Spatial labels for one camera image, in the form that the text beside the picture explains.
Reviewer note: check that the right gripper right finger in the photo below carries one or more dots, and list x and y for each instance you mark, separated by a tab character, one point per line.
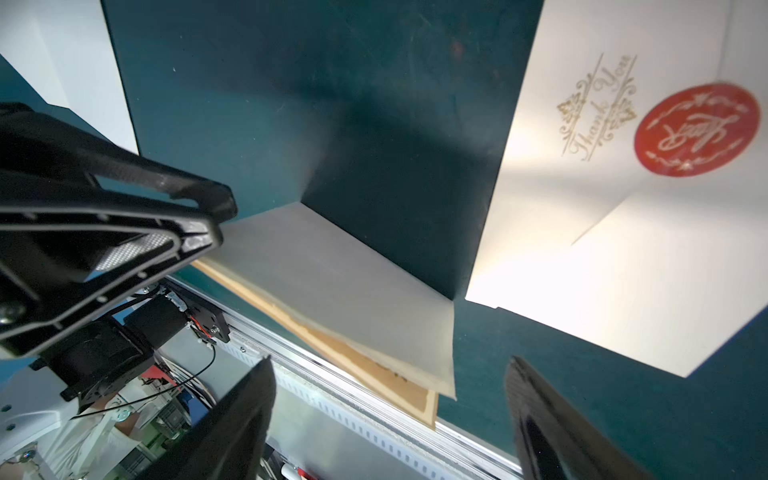
554	440

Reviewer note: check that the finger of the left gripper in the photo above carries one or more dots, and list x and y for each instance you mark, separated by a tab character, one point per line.
70	252
41	145

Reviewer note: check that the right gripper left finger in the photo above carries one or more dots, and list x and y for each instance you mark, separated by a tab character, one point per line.
228	443

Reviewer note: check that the brown letter paper front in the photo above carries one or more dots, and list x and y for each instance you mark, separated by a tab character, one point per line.
416	401

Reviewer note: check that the cream paper sheet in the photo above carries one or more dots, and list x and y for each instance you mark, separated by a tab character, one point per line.
295	262

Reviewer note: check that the yellow envelope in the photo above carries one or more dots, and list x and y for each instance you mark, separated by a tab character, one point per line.
630	209

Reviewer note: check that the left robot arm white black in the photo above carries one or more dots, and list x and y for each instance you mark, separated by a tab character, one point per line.
86	375

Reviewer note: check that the white paper sheet left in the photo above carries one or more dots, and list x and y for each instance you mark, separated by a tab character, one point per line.
64	51

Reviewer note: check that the aluminium rail base frame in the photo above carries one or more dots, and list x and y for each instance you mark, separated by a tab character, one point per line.
331	426

